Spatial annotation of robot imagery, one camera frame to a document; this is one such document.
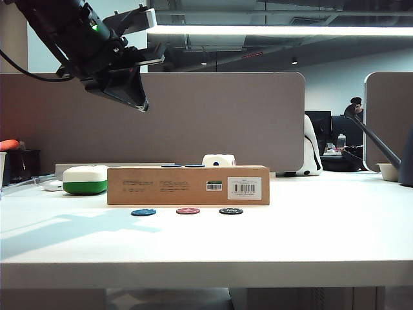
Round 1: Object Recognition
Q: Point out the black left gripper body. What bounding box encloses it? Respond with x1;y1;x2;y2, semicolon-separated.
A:
57;36;166;93

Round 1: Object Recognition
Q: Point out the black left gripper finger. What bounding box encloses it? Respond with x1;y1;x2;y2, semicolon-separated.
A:
83;72;148;114
109;67;150;109

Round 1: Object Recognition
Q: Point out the brown cardboard box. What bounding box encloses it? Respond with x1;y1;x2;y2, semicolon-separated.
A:
106;165;270;206

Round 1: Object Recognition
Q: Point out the wide grey desk partition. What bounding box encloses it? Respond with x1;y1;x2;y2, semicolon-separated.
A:
0;71;306;174

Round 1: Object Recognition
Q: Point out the green and white case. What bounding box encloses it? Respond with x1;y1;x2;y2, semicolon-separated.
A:
61;165;110;196

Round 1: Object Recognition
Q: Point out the white earbuds case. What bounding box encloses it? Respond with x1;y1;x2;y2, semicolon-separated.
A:
43;180;65;192

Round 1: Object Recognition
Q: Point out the black mesh pen holder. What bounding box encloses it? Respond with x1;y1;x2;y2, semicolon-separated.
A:
8;149;42;187

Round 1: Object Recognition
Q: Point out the orange cloth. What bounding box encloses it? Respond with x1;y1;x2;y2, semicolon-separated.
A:
0;139;21;152

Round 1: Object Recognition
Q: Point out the clear acrylic lid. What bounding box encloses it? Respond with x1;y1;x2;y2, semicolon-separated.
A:
0;173;57;201

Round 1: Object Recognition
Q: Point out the paper cup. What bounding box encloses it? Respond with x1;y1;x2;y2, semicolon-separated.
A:
0;150;8;191

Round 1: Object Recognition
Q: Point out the ceiling light strip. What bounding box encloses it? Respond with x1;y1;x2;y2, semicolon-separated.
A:
146;24;413;37

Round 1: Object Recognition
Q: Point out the black computer monitor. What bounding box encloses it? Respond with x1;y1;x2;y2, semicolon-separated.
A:
305;110;333;156
331;114;366;148

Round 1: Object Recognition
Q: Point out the white black penguin figure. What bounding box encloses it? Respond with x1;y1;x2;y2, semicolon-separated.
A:
276;114;324;178

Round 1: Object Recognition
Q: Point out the black bag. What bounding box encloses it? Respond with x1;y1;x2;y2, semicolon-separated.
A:
321;145;367;172

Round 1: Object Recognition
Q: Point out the seated person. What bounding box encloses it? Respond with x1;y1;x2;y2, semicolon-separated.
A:
345;96;366;119

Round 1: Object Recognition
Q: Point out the narrow grey desk partition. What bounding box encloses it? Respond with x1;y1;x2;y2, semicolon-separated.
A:
364;71;413;173

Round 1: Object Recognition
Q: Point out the white bowl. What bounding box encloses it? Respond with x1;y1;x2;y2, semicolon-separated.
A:
376;161;401;182

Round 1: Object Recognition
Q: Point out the dark grey watering can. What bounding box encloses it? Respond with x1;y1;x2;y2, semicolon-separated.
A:
343;103;413;188

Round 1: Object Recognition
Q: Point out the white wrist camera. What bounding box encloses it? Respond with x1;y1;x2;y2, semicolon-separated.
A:
102;6;158;35

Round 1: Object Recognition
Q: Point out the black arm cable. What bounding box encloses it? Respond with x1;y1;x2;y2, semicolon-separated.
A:
0;48;74;83

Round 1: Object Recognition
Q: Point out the white cable tray flap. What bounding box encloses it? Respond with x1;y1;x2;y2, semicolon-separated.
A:
54;162;176;181

